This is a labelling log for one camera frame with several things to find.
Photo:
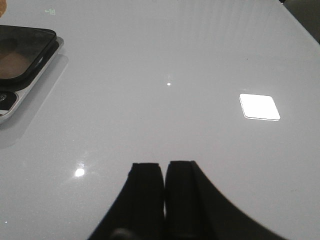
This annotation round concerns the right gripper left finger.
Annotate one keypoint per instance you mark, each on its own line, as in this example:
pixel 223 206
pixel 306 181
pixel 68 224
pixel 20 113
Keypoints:
pixel 138 211

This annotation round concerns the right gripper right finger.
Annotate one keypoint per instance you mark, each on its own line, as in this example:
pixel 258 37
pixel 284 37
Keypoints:
pixel 197 210

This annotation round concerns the black silver kitchen scale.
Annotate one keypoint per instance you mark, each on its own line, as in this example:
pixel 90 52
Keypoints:
pixel 25 53

